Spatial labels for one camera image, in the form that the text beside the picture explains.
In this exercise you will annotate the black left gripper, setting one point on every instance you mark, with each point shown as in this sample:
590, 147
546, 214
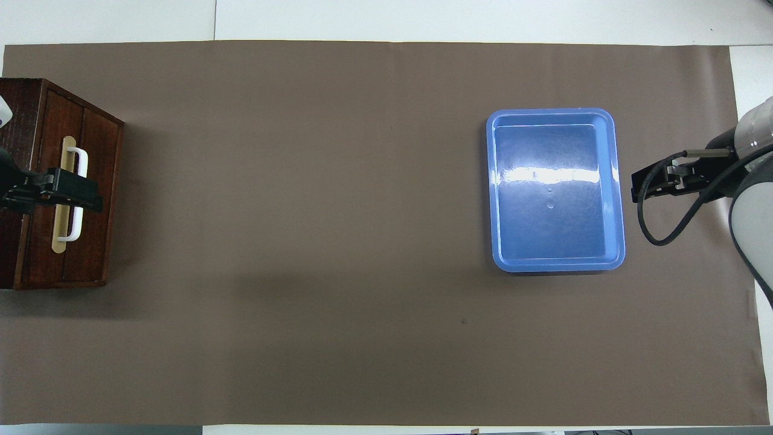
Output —
15, 187

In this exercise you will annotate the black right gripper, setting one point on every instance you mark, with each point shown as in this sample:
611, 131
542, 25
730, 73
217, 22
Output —
715, 178

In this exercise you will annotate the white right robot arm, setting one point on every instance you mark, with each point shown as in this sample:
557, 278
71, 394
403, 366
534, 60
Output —
755, 199

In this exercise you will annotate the dark wooden drawer cabinet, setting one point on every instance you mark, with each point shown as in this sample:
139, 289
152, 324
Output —
8, 254

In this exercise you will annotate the blue plastic tray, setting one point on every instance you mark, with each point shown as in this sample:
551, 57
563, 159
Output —
543, 229

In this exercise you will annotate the brown table mat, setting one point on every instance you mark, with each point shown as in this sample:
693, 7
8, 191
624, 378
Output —
362, 241

